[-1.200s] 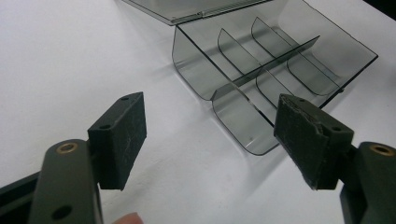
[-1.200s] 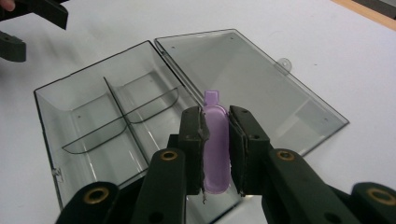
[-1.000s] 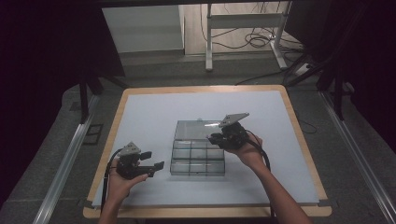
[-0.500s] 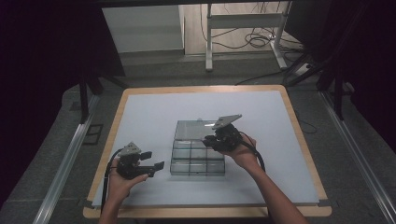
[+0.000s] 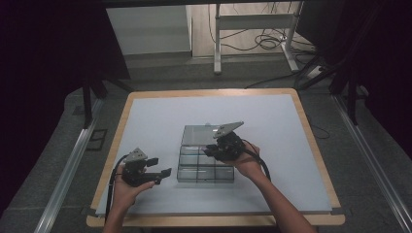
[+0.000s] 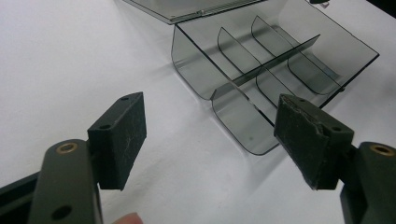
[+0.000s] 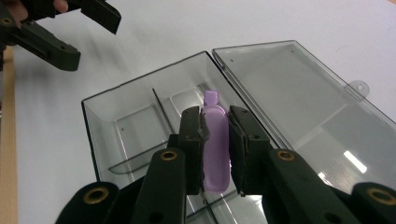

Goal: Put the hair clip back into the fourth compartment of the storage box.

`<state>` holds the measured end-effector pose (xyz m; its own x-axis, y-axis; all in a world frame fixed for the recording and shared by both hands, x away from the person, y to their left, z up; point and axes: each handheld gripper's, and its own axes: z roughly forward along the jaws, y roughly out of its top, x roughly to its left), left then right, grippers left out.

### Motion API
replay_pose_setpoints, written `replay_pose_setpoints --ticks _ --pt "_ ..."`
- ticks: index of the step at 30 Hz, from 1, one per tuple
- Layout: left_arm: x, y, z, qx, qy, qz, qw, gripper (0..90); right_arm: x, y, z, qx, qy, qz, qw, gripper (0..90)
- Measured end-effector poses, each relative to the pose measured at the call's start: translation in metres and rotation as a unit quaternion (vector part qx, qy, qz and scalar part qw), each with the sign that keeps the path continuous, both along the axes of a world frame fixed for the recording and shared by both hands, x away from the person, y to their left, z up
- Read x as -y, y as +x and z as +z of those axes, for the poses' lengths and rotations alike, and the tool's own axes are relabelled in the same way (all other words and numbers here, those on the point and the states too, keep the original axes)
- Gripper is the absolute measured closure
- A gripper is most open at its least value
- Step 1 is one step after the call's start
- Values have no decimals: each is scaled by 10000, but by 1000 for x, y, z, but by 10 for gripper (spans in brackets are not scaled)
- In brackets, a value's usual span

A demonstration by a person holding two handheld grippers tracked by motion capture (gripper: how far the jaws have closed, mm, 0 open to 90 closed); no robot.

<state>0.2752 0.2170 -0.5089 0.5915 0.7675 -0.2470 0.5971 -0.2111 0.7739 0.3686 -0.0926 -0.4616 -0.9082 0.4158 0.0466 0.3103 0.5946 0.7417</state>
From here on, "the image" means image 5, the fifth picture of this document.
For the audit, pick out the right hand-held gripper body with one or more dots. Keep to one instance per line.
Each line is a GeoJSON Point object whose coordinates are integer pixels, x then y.
{"type": "Point", "coordinates": [230, 145]}

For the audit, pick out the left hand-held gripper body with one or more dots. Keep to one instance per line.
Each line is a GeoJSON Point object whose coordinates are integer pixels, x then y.
{"type": "Point", "coordinates": [136, 171]}

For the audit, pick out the transparent grey plastic compartment box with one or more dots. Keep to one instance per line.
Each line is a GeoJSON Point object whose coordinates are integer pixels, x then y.
{"type": "Point", "coordinates": [194, 168]}

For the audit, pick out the person's left hand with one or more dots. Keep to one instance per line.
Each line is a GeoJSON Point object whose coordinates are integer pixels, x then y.
{"type": "Point", "coordinates": [124, 194]}

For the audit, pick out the person's right hand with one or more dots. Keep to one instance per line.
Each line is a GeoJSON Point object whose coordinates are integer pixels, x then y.
{"type": "Point", "coordinates": [247, 165]}

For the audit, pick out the white table mat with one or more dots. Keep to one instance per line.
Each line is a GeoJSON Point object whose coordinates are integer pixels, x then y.
{"type": "Point", "coordinates": [275, 145]}

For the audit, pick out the black metal stand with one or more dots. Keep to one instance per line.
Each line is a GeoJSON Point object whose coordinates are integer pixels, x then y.
{"type": "Point", "coordinates": [351, 103]}
{"type": "Point", "coordinates": [86, 103]}

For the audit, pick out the white power strip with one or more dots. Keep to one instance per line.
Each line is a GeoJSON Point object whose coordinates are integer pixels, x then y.
{"type": "Point", "coordinates": [315, 72]}

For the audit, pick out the black curtain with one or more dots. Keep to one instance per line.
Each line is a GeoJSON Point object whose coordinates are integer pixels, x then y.
{"type": "Point", "coordinates": [382, 64]}
{"type": "Point", "coordinates": [39, 81]}

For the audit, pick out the white panel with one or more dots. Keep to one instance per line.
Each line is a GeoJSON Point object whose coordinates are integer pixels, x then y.
{"type": "Point", "coordinates": [149, 29]}

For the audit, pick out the aluminium floor rail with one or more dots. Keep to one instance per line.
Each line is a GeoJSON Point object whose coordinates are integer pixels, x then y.
{"type": "Point", "coordinates": [68, 174]}
{"type": "Point", "coordinates": [372, 161]}

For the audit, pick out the white metal desk frame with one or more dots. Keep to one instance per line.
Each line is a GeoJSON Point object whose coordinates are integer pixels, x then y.
{"type": "Point", "coordinates": [252, 22]}

